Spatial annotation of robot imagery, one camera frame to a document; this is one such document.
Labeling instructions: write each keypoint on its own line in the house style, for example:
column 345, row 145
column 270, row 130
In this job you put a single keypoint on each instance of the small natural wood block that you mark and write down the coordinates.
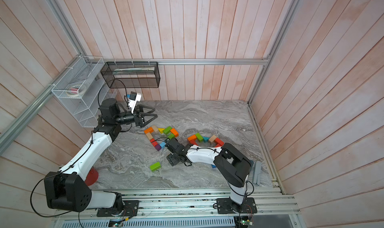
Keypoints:
column 149, row 136

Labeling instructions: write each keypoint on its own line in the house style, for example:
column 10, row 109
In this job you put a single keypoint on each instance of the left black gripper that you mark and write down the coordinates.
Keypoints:
column 140, row 121

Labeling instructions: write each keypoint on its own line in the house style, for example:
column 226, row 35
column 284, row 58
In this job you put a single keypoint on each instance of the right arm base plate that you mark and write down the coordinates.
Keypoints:
column 227, row 206

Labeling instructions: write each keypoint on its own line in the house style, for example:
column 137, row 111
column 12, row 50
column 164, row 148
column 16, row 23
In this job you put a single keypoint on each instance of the long natural wood block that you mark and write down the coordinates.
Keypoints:
column 155, row 129

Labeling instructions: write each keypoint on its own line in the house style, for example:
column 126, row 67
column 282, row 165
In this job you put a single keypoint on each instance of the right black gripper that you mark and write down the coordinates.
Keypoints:
column 171, row 159

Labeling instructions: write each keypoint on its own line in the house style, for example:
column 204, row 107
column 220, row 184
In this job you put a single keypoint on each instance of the red block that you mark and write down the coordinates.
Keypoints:
column 154, row 143
column 218, row 142
column 193, row 142

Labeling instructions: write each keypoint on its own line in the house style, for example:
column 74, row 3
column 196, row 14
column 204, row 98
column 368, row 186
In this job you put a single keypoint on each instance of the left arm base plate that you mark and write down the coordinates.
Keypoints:
column 121, row 209

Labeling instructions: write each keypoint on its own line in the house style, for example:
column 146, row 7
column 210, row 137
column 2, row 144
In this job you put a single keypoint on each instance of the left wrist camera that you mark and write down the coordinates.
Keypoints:
column 133, row 99

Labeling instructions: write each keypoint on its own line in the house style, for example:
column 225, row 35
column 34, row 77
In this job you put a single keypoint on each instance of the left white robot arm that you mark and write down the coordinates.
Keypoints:
column 66, row 189

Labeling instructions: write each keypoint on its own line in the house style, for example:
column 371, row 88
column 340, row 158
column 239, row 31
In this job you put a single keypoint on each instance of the black wire mesh basket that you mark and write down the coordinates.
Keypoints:
column 120, row 75

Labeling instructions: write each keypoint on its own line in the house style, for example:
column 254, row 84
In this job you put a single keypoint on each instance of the grey stapler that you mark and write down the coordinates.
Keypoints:
column 256, row 175

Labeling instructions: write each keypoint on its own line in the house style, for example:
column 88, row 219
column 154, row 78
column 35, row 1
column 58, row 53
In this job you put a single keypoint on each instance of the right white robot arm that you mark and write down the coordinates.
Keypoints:
column 231, row 163

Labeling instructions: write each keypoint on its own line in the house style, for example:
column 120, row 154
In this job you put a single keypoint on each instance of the white wire mesh shelf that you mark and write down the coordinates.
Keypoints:
column 82, row 89

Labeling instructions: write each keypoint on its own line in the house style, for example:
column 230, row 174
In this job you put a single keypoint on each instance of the long orange block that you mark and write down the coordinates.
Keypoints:
column 149, row 130

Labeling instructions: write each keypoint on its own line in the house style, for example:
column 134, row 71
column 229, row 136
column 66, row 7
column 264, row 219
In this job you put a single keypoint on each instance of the purple cube block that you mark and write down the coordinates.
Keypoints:
column 157, row 147

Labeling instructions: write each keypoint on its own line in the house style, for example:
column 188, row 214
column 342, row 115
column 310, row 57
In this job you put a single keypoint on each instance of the red pen holder cup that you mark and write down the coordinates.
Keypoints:
column 92, row 177

